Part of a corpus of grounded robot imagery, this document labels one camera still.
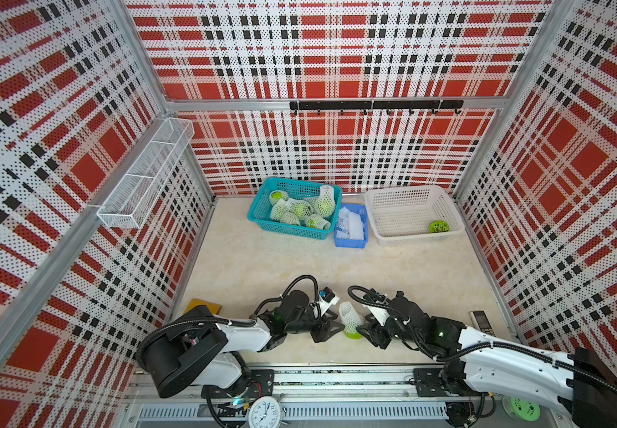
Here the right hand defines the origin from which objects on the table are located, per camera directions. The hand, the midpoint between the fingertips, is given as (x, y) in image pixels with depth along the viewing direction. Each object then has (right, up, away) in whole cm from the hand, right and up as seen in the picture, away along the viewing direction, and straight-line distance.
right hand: (367, 323), depth 78 cm
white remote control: (+37, -2, +5) cm, 38 cm away
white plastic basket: (+25, +33, +37) cm, 56 cm away
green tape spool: (+37, -17, -12) cm, 42 cm away
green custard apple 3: (+32, +29, +23) cm, 49 cm away
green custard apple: (-13, +36, +25) cm, 46 cm away
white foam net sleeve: (-5, +2, -2) cm, 6 cm away
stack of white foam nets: (-2, +29, +29) cm, 41 cm away
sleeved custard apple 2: (-22, +36, +30) cm, 52 cm away
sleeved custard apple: (-34, +42, +35) cm, 65 cm away
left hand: (-7, -1, +3) cm, 8 cm away
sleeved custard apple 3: (-27, +32, +27) cm, 50 cm away
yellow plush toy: (-51, +1, +12) cm, 53 cm away
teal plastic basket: (-40, +35, +30) cm, 61 cm away
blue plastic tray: (+2, +36, +32) cm, 48 cm away
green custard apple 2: (-4, -3, 0) cm, 5 cm away
